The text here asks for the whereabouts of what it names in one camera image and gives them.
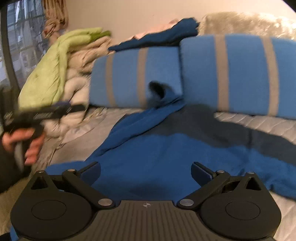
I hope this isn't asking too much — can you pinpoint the person's left hand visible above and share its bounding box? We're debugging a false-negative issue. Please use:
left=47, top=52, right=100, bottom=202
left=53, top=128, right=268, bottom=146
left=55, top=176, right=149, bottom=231
left=1, top=128, right=46, bottom=166

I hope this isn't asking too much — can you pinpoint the green and beige comforter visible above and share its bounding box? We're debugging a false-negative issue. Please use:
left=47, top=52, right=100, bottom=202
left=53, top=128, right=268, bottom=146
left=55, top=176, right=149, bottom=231
left=17, top=27, right=117, bottom=137

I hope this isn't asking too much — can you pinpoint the window with dark frame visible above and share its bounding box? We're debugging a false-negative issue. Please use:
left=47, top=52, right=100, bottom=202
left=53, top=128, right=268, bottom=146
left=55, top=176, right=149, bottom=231
left=1, top=0, right=48, bottom=89

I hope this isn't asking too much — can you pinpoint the blue fleece jacket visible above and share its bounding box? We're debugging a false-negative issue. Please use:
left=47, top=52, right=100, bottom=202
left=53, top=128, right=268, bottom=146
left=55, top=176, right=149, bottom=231
left=9, top=81, right=296, bottom=241

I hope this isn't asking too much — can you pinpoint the blue striped pillow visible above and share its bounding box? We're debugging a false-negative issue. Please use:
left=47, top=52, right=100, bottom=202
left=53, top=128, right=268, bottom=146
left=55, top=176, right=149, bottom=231
left=180, top=35, right=295, bottom=119
left=89, top=47, right=183, bottom=109

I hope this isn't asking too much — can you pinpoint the grey quilted bed cover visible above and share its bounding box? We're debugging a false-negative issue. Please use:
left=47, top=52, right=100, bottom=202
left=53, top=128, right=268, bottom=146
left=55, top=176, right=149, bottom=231
left=0, top=107, right=296, bottom=241

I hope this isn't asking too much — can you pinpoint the right blue striped pillow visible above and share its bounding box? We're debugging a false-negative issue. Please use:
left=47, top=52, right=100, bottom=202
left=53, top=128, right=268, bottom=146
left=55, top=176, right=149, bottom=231
left=180, top=35, right=295, bottom=119

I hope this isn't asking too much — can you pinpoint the dark blue garment behind pillows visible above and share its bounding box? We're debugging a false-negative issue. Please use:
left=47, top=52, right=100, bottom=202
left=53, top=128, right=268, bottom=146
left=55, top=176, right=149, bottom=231
left=108, top=18, right=199, bottom=52

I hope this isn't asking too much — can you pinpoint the left blue striped pillow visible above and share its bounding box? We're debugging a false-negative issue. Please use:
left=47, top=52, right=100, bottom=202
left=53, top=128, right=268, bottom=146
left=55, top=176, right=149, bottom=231
left=89, top=47, right=183, bottom=109

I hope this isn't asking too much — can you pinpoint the beige tied curtain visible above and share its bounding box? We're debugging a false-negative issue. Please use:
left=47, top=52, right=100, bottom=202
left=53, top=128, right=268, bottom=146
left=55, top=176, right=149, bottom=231
left=42, top=0, right=69, bottom=39

